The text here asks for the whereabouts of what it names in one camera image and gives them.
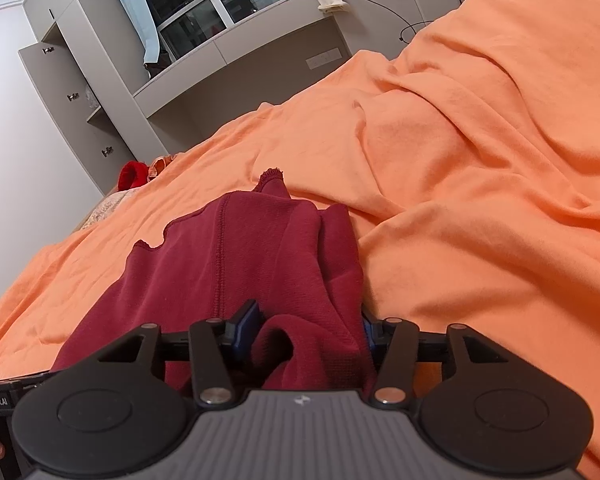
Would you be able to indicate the beige lace bedding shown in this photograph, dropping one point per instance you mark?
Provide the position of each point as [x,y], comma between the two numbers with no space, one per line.
[105,210]

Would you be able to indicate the peach ruffled cloth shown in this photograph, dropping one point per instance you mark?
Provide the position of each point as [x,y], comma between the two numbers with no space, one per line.
[162,164]

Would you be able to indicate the white wall outlet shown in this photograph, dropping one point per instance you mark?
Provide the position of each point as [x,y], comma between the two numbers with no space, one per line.
[323,58]

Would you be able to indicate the red plush item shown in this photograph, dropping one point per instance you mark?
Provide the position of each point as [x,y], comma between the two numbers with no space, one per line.
[132,176]

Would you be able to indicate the light blue curtain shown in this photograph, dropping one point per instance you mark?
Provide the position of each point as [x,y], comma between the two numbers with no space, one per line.
[135,5]

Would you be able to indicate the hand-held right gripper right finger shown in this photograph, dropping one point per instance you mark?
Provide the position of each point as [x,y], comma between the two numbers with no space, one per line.
[371,332]

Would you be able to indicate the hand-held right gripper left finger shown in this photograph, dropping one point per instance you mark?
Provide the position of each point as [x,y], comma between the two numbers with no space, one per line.
[245,330]

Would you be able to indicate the dark red long-sleeved shirt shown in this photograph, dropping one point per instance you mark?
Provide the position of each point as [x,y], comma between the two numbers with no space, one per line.
[240,260]

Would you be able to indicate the grey cabinet with open door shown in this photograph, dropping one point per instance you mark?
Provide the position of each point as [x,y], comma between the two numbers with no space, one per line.
[80,85]

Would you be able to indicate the grey built-in desk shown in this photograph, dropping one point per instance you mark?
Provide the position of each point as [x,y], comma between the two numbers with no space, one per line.
[240,60]

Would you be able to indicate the orange blanket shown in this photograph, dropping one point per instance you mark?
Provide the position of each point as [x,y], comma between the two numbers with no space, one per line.
[455,160]

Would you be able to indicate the dark brown item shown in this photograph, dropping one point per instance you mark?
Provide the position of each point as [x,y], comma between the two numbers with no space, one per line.
[157,65]

